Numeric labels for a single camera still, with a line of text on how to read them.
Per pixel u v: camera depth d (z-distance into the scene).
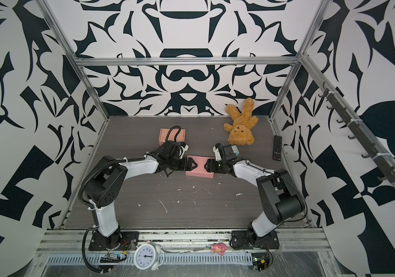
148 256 0.69
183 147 0.89
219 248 0.70
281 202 0.45
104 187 0.49
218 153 0.78
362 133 0.55
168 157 0.76
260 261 0.71
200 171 0.89
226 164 0.71
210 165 0.83
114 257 0.70
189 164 0.85
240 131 1.02
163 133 1.07
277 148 1.04
